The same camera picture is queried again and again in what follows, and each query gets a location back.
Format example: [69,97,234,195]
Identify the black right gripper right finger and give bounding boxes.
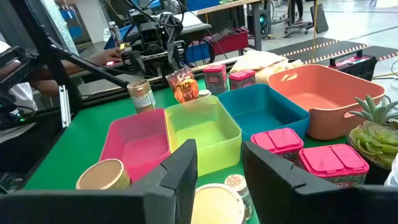
[241,140,398,224]

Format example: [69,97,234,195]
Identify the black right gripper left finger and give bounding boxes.
[0,139,198,224]

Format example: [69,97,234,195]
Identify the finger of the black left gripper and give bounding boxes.
[128,49,146,76]
[167,43,183,71]

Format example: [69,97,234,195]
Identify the orange taco mix packet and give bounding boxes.
[173,77,200,104]
[165,67,195,94]

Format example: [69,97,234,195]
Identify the gold-lidded spice jar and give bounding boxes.
[190,182,247,224]
[126,79,156,114]
[75,158,131,191]

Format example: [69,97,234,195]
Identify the pink-lidded spice tin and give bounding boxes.
[228,68,257,91]
[250,127,305,164]
[203,64,229,95]
[298,143,370,189]

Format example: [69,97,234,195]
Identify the blue plastic crate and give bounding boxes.
[185,42,212,63]

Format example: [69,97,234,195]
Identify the person's hand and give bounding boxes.
[88,48,124,66]

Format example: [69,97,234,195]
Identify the clear water bottle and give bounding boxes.
[108,21,123,47]

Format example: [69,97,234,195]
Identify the grey desk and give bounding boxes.
[174,11,213,35]

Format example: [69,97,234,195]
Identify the red plastic crate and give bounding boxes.
[205,28,249,56]

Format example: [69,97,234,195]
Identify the wooden-top work table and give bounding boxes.
[195,0,271,52]

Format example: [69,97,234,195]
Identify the green table mat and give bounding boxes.
[23,77,349,224]

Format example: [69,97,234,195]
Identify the pink plastic bin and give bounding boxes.
[98,108,172,184]

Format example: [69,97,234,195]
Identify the yellow-green plastic bin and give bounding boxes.
[164,95,243,177]

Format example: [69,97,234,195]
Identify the pale yellow cloth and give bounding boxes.
[228,49,304,85]

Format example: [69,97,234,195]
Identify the potted green succulent plant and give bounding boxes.
[345,95,398,186]

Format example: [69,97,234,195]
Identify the person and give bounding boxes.
[294,0,305,24]
[0,40,124,110]

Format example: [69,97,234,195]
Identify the black computer tower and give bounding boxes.
[247,12,271,37]

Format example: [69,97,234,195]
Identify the teal plastic bin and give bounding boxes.
[216,83,311,142]

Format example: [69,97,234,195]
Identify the orange round bowl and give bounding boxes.
[266,63,386,141]

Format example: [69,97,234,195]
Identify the black power box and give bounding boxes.
[0,93,37,131]

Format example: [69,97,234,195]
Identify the rolling stool base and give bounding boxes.
[283,0,315,35]

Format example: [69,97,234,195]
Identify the black and red toolbox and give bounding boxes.
[328,49,379,82]

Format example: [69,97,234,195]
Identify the black flat panel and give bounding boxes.
[310,2,330,34]

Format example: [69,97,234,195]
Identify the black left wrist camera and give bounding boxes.
[138,21,161,46]

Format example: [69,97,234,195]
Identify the yellow cable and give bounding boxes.
[312,0,320,62]

